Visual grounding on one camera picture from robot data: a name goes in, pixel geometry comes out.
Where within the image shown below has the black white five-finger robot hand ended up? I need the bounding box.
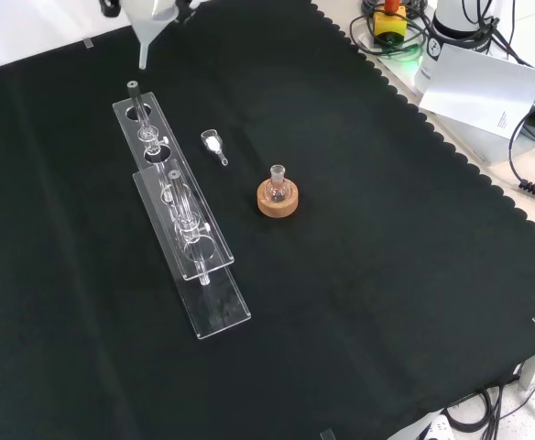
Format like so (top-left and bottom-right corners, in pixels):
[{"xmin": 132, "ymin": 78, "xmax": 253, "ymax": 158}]
[{"xmin": 98, "ymin": 0, "xmax": 204, "ymax": 24}]

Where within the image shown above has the translucent white plastic funnel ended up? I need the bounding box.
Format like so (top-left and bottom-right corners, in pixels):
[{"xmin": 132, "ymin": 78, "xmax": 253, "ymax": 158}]
[{"xmin": 119, "ymin": 0, "xmax": 182, "ymax": 72}]

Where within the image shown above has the clear glass weighing funnel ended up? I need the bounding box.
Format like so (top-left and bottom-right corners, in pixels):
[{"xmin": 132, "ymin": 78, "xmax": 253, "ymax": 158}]
[{"xmin": 200, "ymin": 129, "xmax": 230, "ymax": 168}]

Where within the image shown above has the small glass round-bottom flask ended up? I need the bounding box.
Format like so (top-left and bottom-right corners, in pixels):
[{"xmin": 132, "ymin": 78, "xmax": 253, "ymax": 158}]
[{"xmin": 267, "ymin": 164, "xmax": 292, "ymax": 205}]

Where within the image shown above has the clear acrylic funnel stand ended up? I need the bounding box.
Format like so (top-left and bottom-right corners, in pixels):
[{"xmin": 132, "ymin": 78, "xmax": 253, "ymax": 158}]
[{"xmin": 112, "ymin": 81, "xmax": 253, "ymax": 341}]

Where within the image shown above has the yellow stop button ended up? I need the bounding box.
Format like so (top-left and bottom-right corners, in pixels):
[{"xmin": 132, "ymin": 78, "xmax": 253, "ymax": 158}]
[{"xmin": 371, "ymin": 0, "xmax": 409, "ymax": 47}]

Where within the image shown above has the black bench cloth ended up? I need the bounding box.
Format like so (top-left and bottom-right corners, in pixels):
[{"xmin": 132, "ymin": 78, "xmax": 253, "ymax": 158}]
[{"xmin": 0, "ymin": 0, "xmax": 535, "ymax": 440}]

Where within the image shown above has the pale white board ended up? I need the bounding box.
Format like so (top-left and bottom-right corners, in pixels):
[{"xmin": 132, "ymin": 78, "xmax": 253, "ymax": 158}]
[{"xmin": 412, "ymin": 42, "xmax": 535, "ymax": 141}]

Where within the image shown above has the white power strip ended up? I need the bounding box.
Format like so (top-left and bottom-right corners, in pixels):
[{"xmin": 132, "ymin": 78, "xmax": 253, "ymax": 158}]
[{"xmin": 414, "ymin": 412, "xmax": 454, "ymax": 440}]

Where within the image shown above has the round cork ring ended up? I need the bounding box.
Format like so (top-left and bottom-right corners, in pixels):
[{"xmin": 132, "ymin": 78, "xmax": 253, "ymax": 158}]
[{"xmin": 257, "ymin": 179, "xmax": 301, "ymax": 220}]

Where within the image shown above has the black floor cable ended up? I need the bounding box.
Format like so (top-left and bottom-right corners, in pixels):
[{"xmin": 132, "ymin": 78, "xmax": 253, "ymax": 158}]
[{"xmin": 444, "ymin": 385, "xmax": 528, "ymax": 431}]

